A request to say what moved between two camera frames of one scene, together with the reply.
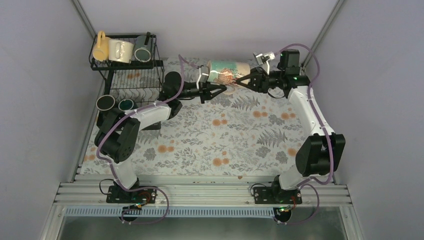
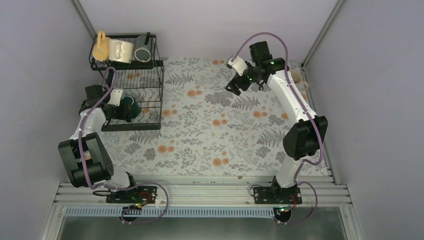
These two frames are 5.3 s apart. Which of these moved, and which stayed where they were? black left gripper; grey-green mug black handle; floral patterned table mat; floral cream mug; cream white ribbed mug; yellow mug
Moved: floral cream mug; black left gripper
Stayed: cream white ribbed mug; grey-green mug black handle; yellow mug; floral patterned table mat
